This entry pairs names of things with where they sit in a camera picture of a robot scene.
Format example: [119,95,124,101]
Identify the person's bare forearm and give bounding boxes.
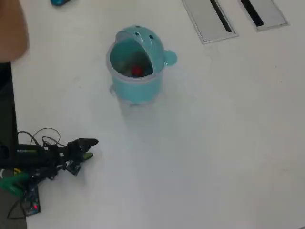
[0,0,29,63]

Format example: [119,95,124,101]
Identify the dark furniture panel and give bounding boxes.
[0,62,19,146]

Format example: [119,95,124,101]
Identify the thin black servo wires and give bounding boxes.
[18,128,67,147]

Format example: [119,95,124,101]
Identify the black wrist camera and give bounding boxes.
[63,161,81,177]

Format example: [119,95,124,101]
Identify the blue circuit board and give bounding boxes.
[22,185,41,217]

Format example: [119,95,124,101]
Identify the teal whale-shaped bin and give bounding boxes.
[106,25,178,105]

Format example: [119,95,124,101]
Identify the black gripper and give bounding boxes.
[42,138,99,169]

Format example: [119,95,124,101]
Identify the blue toy object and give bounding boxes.
[50,0,72,7]

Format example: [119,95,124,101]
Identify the silver desk cable hatch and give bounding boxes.
[181,0,239,45]
[238,0,289,32]

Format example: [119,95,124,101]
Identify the black power cable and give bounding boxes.
[7,195,27,219]

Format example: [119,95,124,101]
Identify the green table clamp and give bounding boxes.
[0,173,31,196]

